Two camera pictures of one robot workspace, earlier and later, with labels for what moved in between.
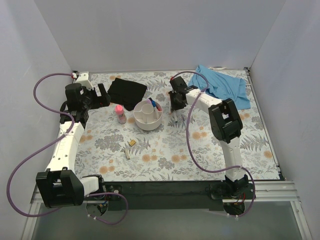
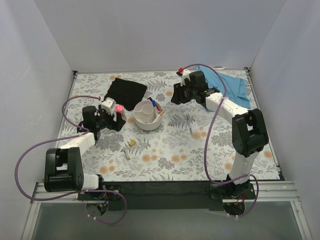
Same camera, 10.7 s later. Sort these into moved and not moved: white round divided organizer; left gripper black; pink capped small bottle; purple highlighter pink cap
Moved: left gripper black
Not moved: white round divided organizer; purple highlighter pink cap; pink capped small bottle
